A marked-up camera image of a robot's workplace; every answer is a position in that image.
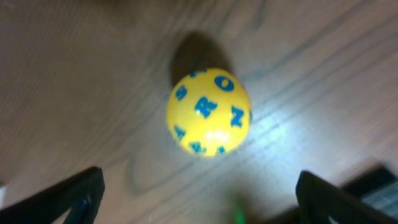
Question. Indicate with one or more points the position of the yellow ball with blue letters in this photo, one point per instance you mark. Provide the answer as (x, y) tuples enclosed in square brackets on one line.
[(209, 113)]

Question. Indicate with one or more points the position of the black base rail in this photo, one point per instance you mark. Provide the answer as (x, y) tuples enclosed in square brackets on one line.
[(377, 188)]

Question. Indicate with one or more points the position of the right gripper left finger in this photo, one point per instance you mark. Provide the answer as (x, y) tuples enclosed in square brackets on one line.
[(80, 195)]

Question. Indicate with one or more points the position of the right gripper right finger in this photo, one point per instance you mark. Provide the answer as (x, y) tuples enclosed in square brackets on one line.
[(321, 203)]

